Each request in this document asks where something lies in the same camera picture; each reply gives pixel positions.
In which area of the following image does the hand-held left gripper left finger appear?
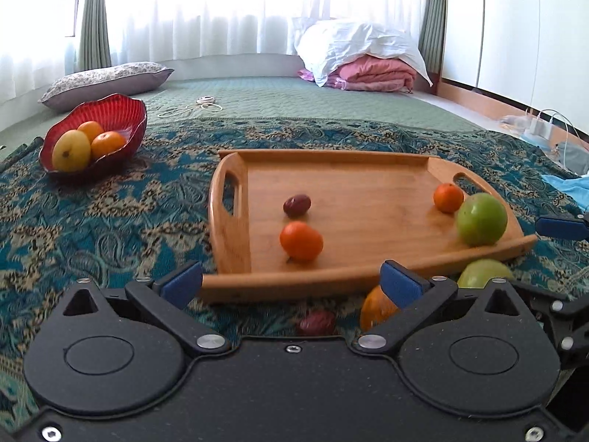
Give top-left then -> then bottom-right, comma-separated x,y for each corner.
60,260 -> 232,358

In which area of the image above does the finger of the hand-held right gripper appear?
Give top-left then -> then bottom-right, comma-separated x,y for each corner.
512,281 -> 589,370
535,213 -> 589,241

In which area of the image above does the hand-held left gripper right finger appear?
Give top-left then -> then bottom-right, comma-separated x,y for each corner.
352,260 -> 531,356

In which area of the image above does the green apple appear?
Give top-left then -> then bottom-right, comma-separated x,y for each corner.
456,259 -> 516,290
455,192 -> 508,247

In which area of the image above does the wooden tray with handles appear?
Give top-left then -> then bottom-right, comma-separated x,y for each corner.
208,148 -> 538,305

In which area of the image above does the light blue cloth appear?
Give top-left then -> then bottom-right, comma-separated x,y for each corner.
540,172 -> 589,213

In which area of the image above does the grey pouch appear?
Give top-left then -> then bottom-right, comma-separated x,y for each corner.
556,140 -> 589,176

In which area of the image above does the teal paisley blanket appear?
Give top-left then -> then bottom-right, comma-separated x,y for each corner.
0,117 -> 589,424

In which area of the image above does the small orange tangerine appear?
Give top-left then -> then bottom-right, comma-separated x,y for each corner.
433,183 -> 465,214

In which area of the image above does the white charger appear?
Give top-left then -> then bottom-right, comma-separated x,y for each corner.
529,117 -> 551,141

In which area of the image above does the orange tomato on tray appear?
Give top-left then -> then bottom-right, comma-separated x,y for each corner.
279,221 -> 324,264

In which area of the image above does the yellow mango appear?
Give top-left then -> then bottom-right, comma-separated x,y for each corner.
52,130 -> 92,172

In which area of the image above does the red glass bowl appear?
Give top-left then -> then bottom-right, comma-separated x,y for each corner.
39,93 -> 148,176

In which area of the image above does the white wardrobe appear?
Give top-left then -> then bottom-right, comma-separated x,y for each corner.
439,0 -> 589,139

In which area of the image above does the folded pink blanket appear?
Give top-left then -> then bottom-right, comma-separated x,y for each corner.
298,55 -> 417,94

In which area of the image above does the green quilted bed cover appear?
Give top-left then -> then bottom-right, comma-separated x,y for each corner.
0,76 -> 484,163

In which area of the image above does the floral grey pillow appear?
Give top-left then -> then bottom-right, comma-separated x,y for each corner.
38,62 -> 176,111

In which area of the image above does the white pillow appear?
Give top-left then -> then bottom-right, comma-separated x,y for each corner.
293,17 -> 434,87

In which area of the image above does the green curtain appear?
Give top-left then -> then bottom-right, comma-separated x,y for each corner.
418,0 -> 449,84
76,0 -> 112,73

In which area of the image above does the white sheer curtain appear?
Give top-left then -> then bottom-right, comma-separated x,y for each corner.
0,0 -> 431,102

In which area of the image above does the white charger cable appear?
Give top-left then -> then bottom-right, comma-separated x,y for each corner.
525,108 -> 581,176

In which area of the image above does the white coiled cable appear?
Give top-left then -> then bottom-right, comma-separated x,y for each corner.
158,96 -> 224,119

